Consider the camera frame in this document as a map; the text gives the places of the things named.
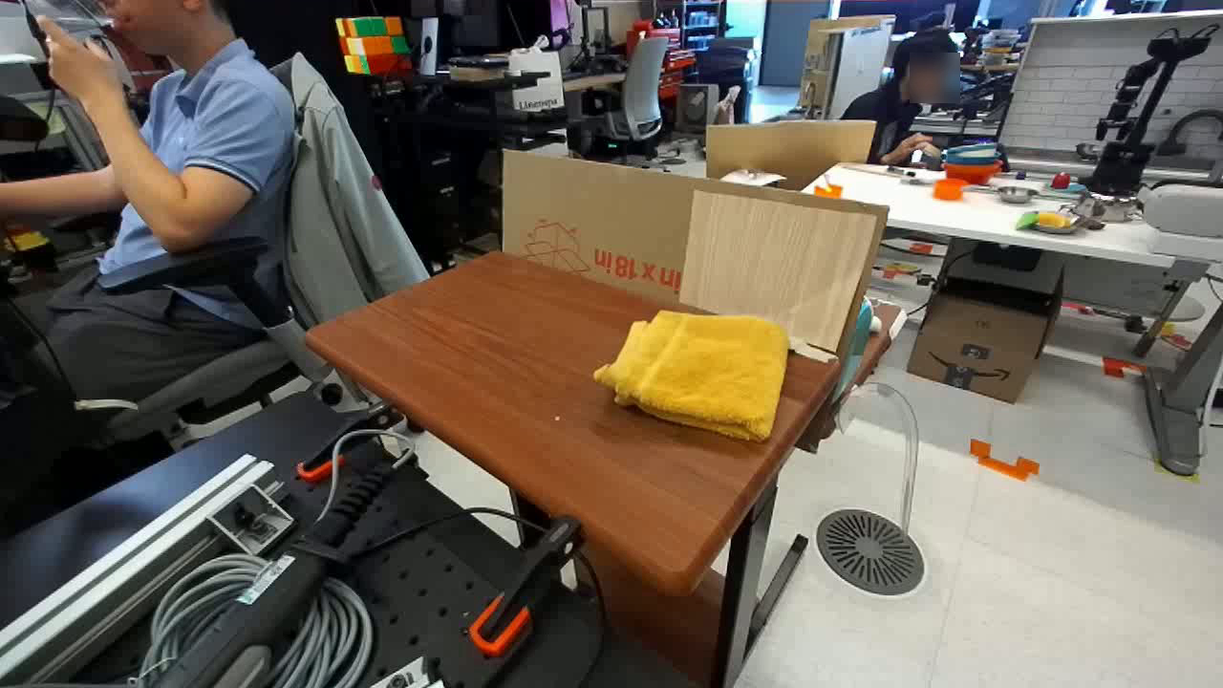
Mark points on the yellow towel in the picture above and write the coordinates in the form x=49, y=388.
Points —
x=719, y=372

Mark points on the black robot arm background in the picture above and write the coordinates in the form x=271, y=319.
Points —
x=1124, y=128

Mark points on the large brown cardboard box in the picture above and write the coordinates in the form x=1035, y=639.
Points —
x=608, y=221

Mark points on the light wooden board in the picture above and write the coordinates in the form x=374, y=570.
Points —
x=789, y=257

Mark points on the open cardboard box behind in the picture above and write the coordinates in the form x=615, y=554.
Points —
x=796, y=149

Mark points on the black table leg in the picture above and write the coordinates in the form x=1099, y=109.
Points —
x=751, y=591

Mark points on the grey office chair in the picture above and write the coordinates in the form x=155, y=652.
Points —
x=338, y=249

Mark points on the round floor drain grate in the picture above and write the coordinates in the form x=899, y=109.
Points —
x=871, y=551

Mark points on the orange bowl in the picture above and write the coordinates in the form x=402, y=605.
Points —
x=950, y=189

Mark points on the small cardboard box on floor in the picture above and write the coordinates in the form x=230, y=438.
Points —
x=983, y=328

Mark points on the colourful cube stack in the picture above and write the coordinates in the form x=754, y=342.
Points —
x=374, y=42

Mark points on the person in black shirt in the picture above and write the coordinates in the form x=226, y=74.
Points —
x=920, y=71

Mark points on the man in blue polo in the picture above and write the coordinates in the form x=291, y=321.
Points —
x=203, y=165

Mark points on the white work table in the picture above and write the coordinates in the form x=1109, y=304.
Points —
x=1124, y=266

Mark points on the white pegboard panel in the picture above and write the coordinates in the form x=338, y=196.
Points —
x=1072, y=74

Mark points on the orange-handled black clamp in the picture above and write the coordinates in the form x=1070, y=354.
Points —
x=505, y=619

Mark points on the orange bracket on floor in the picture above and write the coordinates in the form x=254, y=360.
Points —
x=1019, y=466

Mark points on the aluminium extrusion rail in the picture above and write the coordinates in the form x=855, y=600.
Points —
x=123, y=563

